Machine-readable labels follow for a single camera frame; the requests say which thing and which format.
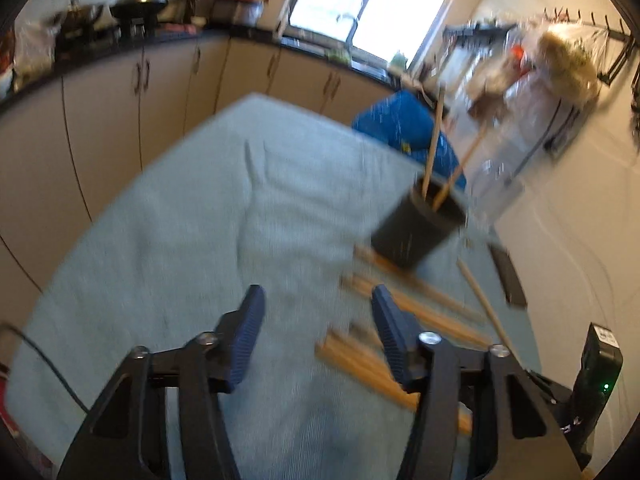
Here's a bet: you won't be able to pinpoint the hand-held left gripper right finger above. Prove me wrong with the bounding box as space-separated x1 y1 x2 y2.
372 284 583 480

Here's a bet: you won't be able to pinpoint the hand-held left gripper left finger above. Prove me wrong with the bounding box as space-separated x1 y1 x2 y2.
57 285 266 480

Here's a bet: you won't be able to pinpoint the wooden chopstick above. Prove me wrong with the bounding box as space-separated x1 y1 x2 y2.
421 86 447 198
314 329 474 436
431 124 488 212
456 258 519 359
349 324 386 352
341 274 495 350
353 244 486 325

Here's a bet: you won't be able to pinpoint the black utensil holder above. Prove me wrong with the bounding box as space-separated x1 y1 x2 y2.
371 182 468 271

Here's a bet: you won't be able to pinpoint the light blue tablecloth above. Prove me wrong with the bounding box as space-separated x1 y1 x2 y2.
7 92 543 480

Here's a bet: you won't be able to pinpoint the black phone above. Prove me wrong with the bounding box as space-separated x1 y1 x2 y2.
489 242 528 309

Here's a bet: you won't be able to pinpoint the clear plastic bag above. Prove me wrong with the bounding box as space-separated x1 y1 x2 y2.
465 110 526 231

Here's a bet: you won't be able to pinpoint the blue bag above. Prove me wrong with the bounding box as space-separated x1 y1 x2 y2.
351 91 467 188

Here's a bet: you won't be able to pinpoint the beige kitchen cabinets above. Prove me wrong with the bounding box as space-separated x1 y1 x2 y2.
0 35 396 356

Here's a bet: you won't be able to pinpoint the black kitchen countertop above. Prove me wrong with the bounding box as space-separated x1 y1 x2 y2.
0 22 401 111

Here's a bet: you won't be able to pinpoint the hanging plastic bag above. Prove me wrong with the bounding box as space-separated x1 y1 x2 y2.
467 17 608 126

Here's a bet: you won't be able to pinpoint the metal container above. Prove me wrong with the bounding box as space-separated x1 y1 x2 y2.
212 0 264 27

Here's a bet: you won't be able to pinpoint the kitchen window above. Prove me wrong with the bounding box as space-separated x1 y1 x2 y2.
287 0 456 68

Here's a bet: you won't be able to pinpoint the black wok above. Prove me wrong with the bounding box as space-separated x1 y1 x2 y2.
109 0 170 21

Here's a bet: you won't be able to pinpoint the dark cooking pot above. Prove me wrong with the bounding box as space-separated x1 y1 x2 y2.
47 2 108 36

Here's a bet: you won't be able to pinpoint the black cable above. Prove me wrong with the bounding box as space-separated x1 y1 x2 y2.
0 324 92 414

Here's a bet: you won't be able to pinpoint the black wall hook rack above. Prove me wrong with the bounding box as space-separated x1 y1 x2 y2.
542 7 632 86

